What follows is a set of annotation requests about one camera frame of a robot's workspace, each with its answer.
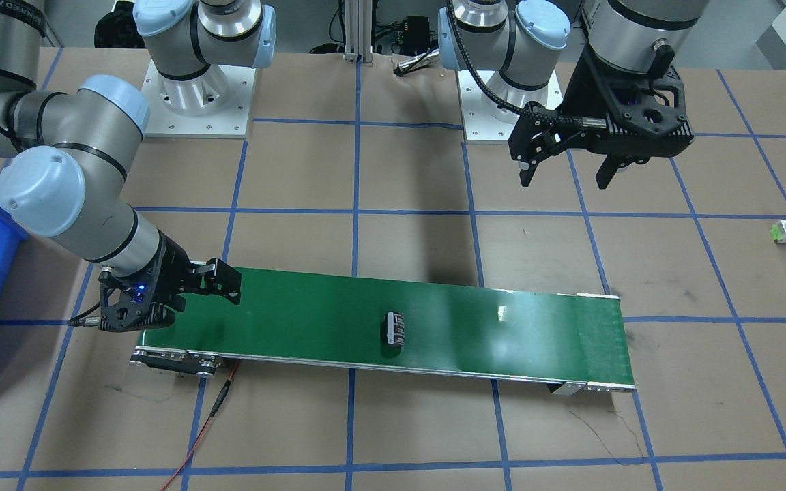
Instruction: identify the aluminium frame post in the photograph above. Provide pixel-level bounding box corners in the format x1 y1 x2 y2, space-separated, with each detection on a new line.
343 0 375 64

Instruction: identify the black capacitor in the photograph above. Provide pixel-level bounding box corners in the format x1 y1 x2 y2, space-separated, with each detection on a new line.
383 311 405 348

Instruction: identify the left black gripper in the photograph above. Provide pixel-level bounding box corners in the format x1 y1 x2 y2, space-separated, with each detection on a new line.
508 52 695 190

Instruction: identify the red black wire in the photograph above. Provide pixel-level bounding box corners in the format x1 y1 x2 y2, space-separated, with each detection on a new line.
160 361 241 491

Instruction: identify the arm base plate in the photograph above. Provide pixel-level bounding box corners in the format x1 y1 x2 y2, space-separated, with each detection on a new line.
456 70 563 145
141 62 257 139

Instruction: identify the green conveyor belt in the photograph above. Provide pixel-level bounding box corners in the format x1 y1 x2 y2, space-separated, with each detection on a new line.
131 268 636 396

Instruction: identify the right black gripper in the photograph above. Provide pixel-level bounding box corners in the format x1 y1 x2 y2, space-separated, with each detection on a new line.
98 239 242 332

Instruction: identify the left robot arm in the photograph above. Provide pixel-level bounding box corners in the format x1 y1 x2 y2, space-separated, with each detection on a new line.
439 1 707 189

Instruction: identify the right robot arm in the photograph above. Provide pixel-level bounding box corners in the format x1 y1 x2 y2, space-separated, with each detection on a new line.
0 1 242 332

